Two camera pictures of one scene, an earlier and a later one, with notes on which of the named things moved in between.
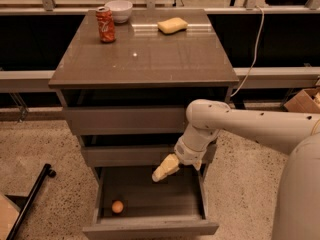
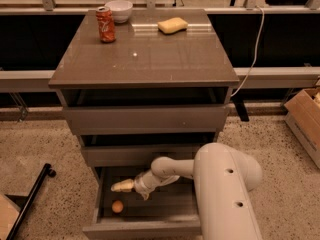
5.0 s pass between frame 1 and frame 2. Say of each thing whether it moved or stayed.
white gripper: moved
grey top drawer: stayed
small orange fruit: stayed
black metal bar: stayed
